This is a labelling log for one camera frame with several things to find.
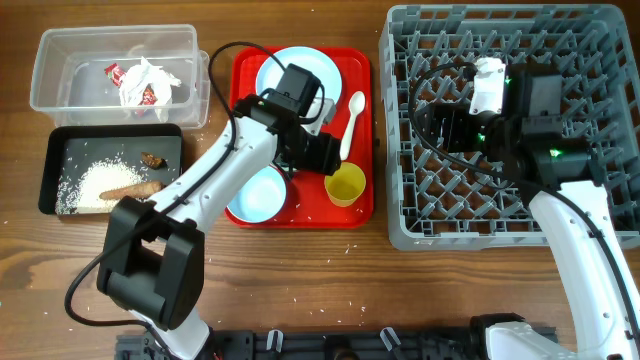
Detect light blue bowl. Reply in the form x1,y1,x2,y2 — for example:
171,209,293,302
227,166,287,224

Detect light blue plate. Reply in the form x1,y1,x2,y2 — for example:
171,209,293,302
256,46,342,124

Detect dark brown food lump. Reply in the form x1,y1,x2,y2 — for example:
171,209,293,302
141,152,166,170

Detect brown carrot stick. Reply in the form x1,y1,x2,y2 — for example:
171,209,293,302
99,181,164,201

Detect white rice pile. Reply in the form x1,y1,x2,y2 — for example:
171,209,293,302
54,159,144,215

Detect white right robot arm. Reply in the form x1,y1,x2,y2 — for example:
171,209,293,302
408,58,639,359

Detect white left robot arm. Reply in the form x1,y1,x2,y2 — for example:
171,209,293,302
64,64,341,359

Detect grey dishwasher rack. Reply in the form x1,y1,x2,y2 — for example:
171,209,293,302
379,4,639,251

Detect black waste tray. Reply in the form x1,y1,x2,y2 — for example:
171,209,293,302
38,124,184,215

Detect clear plastic waste bin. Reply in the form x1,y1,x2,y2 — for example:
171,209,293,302
30,24,210,129

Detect red serving tray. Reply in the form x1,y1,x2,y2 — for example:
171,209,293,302
225,47,374,229

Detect yellow cup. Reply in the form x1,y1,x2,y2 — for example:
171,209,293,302
324,162,367,207

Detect white plastic spoon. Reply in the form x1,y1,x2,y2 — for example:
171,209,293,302
340,91,366,161

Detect red snack wrapper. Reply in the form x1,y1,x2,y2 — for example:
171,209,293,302
105,63,126,87
135,84,157,117

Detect crumpled white tissue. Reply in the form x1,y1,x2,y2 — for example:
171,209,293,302
119,57,182,122

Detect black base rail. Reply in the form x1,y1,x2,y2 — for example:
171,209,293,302
114,327,560,360

